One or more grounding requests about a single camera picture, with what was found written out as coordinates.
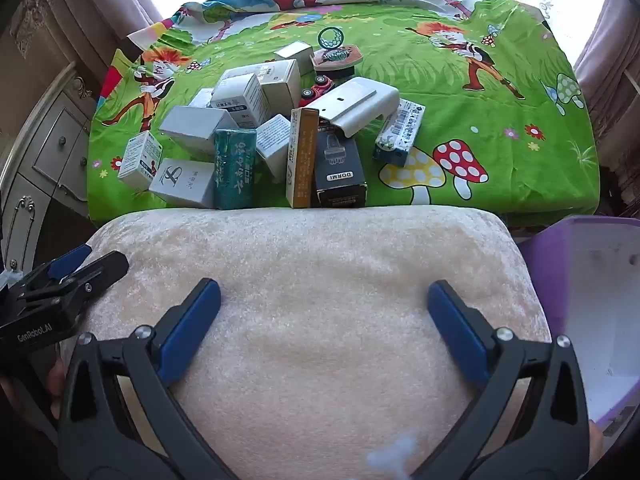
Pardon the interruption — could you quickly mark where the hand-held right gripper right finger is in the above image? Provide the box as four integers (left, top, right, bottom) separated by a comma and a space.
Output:
427, 280, 591, 480

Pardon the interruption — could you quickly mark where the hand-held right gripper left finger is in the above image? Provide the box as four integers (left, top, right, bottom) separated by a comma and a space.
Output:
57, 277, 238, 480

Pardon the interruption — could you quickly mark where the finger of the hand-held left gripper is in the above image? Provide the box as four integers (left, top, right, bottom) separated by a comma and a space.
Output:
20, 244, 94, 288
45, 251, 130, 306

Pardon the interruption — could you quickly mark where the white box with red label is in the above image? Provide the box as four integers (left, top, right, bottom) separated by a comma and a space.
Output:
118, 131, 165, 192

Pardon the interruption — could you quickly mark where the white box with black symbol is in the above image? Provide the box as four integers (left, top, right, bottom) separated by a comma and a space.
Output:
148, 157, 217, 210

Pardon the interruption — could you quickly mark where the purple storage box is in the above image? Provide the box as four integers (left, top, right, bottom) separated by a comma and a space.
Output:
517, 215, 640, 441

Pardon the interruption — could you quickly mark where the teal box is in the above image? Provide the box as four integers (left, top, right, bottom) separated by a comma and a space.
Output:
214, 128, 258, 211

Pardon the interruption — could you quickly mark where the grey-faced box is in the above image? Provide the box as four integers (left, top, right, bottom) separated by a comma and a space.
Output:
159, 106, 240, 159

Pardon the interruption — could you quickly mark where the plain white box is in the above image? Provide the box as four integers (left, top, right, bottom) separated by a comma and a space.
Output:
186, 88, 216, 111

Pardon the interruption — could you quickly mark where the narrow yellow box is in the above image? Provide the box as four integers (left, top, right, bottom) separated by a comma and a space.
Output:
285, 107, 320, 210

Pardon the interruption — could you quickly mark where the white box with small text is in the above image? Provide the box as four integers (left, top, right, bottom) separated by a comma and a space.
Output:
255, 113, 294, 182

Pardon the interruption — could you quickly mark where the white box with green print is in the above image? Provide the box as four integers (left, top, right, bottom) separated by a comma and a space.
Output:
372, 99, 426, 168

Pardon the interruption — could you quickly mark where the white box with blue label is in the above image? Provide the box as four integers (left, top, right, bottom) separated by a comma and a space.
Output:
211, 73, 272, 129

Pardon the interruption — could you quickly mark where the white plastic bracket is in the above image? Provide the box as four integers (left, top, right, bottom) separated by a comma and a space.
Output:
305, 76, 401, 139

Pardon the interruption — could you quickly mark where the red toy car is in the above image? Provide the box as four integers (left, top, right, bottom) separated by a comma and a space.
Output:
299, 74, 336, 106

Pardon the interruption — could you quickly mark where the round cartoon tin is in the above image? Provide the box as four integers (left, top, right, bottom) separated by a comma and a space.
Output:
309, 27, 364, 79

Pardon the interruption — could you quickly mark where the person's left hand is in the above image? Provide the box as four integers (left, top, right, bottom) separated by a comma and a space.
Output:
47, 355, 68, 421

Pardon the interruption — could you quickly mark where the white carved dresser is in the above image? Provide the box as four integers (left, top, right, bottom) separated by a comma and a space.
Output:
0, 57, 98, 261

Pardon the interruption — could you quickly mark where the beige plush cushion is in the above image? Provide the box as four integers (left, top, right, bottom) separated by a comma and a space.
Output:
77, 205, 553, 480

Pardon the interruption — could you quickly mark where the green cartoon printed blanket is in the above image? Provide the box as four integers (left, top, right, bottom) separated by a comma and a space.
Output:
87, 0, 601, 226

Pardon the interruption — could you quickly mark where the brown patterned curtain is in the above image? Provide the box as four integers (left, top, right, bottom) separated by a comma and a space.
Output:
0, 0, 166, 61

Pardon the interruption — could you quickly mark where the mauve patterned curtain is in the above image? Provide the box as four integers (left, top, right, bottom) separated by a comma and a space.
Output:
572, 0, 640, 196

